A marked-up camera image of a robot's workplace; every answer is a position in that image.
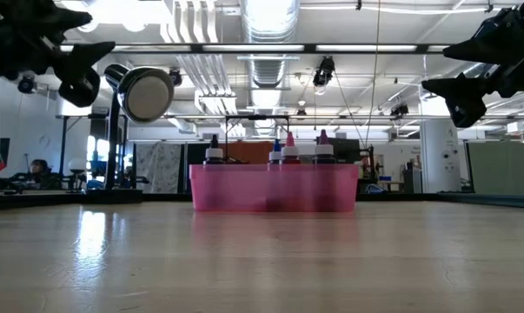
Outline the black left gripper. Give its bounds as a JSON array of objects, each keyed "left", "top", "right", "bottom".
[{"left": 0, "top": 0, "right": 116, "bottom": 108}]

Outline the large purple food coloring bottle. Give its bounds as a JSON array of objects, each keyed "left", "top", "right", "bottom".
[{"left": 313, "top": 128, "right": 336, "bottom": 165}]

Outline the large black food coloring bottle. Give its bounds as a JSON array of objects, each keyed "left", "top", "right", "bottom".
[{"left": 202, "top": 133, "right": 226, "bottom": 165}]

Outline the large blue food coloring bottle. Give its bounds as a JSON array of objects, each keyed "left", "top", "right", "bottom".
[{"left": 268, "top": 137, "right": 285, "bottom": 165}]

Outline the white round column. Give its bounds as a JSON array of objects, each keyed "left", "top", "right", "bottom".
[{"left": 419, "top": 93, "right": 461, "bottom": 195}]

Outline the black desk lamp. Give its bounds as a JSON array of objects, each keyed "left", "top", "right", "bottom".
[{"left": 85, "top": 63, "right": 176, "bottom": 205}]

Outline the white globe lamp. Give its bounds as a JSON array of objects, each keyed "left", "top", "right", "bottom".
[{"left": 68, "top": 157, "right": 88, "bottom": 174}]

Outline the person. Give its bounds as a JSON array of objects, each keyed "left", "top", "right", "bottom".
[{"left": 9, "top": 158, "right": 65, "bottom": 191}]

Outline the grey cabinet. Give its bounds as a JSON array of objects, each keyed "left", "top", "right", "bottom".
[{"left": 402, "top": 160, "right": 423, "bottom": 194}]

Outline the black monitor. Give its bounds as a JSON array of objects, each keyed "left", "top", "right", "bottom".
[{"left": 315, "top": 137, "right": 374, "bottom": 165}]

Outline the patterned grey curtain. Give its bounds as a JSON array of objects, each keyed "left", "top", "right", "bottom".
[{"left": 133, "top": 142, "right": 189, "bottom": 193}]

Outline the orange board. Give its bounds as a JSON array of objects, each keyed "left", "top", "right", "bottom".
[{"left": 220, "top": 141, "right": 295, "bottom": 165}]

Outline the pink plastic bin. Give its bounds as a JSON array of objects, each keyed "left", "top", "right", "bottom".
[{"left": 189, "top": 163, "right": 361, "bottom": 213}]

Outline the green partition wall panel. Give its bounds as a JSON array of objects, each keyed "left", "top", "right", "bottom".
[{"left": 465, "top": 139, "right": 524, "bottom": 196}]

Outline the thin hanging cable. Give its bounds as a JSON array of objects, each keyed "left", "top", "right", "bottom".
[{"left": 364, "top": 0, "right": 381, "bottom": 149}]

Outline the silver ventilation duct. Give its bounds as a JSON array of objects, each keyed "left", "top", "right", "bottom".
[{"left": 238, "top": 0, "right": 302, "bottom": 140}]

